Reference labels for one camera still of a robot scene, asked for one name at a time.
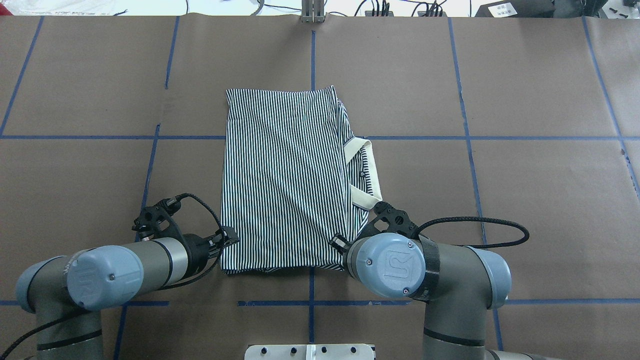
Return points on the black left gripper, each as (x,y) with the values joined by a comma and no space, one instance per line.
(199,249)

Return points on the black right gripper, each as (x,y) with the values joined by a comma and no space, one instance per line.
(338,243)

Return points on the striped polo shirt white collar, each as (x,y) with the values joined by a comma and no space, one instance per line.
(295,175)

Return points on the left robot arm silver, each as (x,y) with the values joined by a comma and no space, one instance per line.
(68,292)

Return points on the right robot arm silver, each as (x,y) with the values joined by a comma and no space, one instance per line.
(458,284)

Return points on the orange black connector strip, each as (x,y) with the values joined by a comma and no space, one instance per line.
(407,8)

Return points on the black rectangular box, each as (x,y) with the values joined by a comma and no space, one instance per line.
(560,9)

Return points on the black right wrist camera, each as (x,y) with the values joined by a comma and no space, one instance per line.
(388,219)

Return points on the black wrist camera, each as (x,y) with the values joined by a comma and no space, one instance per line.
(156,221)
(388,219)

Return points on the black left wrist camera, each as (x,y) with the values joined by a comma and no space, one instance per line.
(156,221)

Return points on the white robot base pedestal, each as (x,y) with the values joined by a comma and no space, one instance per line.
(331,351)

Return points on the aluminium frame post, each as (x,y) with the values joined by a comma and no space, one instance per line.
(313,11)

